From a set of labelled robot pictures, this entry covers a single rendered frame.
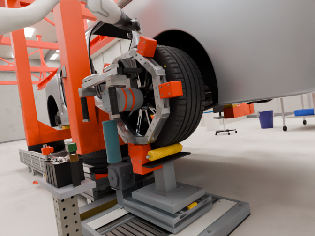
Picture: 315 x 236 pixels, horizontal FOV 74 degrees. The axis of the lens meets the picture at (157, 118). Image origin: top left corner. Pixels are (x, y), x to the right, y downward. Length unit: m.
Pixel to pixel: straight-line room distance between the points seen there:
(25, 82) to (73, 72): 1.96
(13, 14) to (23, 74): 2.63
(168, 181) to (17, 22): 1.12
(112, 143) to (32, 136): 2.30
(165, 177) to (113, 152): 0.37
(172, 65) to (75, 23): 0.92
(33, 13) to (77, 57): 0.75
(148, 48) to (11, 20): 0.59
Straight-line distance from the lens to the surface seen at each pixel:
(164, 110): 1.05
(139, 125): 1.37
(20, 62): 3.60
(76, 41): 1.72
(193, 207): 1.35
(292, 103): 8.83
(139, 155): 1.23
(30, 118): 3.48
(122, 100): 1.15
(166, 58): 1.14
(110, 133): 1.27
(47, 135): 3.51
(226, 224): 1.37
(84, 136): 1.60
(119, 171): 1.52
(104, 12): 1.07
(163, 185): 1.40
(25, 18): 0.97
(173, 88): 0.99
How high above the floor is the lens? 0.75
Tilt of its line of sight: 2 degrees down
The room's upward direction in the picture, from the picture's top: 8 degrees counter-clockwise
